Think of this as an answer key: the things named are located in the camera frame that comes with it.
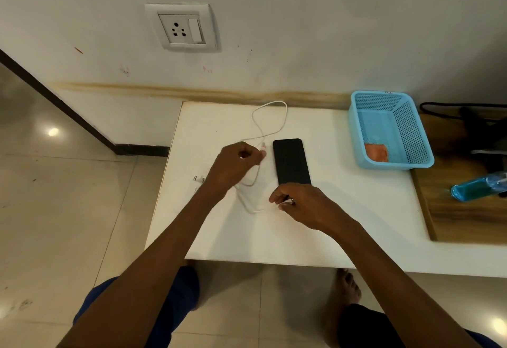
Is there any person's leg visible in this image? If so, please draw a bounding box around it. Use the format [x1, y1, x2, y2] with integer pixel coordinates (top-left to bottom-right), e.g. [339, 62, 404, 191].
[73, 266, 200, 337]
[324, 268, 504, 348]

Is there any brown wooden board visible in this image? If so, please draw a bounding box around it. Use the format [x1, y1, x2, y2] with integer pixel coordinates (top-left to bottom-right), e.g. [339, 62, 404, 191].
[411, 108, 507, 244]

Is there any person's right leg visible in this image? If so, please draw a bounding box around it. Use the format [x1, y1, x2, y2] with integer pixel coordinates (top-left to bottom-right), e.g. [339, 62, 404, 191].
[324, 268, 504, 348]

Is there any blue plastic basket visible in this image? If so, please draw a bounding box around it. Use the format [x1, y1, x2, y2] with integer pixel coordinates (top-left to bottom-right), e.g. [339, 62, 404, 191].
[348, 90, 435, 171]

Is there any person's right forearm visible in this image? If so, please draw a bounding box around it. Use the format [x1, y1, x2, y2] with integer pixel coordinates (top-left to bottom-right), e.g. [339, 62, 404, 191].
[328, 217, 482, 348]

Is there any person's left forearm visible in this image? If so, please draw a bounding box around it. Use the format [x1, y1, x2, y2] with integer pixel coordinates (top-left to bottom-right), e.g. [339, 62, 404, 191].
[57, 182, 229, 348]

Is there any person's right hand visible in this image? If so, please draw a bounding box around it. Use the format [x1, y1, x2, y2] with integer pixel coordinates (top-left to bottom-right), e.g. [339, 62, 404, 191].
[269, 183, 352, 236]

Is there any person's left leg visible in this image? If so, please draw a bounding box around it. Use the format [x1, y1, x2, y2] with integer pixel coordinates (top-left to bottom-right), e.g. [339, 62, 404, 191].
[73, 266, 200, 337]

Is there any white wall socket plate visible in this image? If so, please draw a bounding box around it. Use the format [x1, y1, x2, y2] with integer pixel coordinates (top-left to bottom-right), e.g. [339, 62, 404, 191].
[145, 3, 222, 52]

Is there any blue spray bottle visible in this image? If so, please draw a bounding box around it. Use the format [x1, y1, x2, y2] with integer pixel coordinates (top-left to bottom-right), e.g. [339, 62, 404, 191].
[450, 172, 507, 203]

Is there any white charging cable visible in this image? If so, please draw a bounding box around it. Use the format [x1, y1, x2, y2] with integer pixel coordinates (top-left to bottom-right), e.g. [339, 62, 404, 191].
[235, 100, 295, 215]

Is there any black smartphone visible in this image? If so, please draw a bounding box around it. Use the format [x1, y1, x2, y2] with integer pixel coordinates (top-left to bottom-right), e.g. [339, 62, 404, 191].
[273, 138, 312, 187]

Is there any person's left hand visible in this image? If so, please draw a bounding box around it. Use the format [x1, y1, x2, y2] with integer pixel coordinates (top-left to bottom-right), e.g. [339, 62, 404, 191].
[204, 142, 267, 199]

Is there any black bag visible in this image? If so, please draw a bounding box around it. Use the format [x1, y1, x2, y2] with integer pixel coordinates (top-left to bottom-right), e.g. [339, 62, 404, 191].
[419, 101, 507, 175]

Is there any orange cloth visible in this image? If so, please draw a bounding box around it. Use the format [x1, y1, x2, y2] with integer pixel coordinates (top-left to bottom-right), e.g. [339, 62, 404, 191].
[364, 143, 390, 163]

